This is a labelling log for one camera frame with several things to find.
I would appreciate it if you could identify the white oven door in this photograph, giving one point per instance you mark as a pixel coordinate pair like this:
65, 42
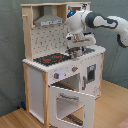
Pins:
63, 102

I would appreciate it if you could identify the grey toy sink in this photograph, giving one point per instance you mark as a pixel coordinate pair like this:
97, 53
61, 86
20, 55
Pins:
85, 50

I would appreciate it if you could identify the grey dishwasher panel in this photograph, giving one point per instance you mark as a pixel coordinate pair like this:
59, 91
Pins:
91, 73

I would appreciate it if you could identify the red stove knob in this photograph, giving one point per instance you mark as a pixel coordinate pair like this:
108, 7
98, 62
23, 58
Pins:
56, 75
74, 68

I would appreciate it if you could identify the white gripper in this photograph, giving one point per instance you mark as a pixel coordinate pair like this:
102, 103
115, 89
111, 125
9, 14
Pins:
80, 40

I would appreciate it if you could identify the black toy stovetop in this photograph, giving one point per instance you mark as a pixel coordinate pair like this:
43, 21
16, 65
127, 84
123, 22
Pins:
52, 59

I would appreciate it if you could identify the wooden toy kitchen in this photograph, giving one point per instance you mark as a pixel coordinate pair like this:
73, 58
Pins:
46, 40

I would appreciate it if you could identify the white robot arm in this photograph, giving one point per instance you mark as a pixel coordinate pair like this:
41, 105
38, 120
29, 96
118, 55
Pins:
77, 20

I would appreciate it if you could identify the white toy microwave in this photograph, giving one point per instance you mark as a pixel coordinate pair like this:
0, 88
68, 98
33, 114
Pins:
79, 7

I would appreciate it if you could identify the red right stove knob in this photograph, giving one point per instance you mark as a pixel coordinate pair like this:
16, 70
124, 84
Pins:
74, 68

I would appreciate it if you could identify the grey range hood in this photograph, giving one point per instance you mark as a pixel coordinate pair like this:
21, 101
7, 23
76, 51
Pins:
48, 18

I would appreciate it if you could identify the small metal pot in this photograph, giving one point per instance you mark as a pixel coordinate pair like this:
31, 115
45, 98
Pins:
76, 53

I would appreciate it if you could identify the red left stove knob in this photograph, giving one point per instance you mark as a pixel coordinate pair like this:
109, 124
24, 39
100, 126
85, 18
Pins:
56, 75

